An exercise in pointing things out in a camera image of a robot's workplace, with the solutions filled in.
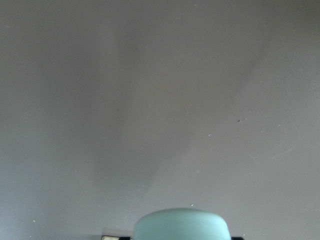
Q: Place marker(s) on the green plastic cup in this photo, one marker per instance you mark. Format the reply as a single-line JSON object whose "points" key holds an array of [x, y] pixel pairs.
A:
{"points": [[181, 224]]}

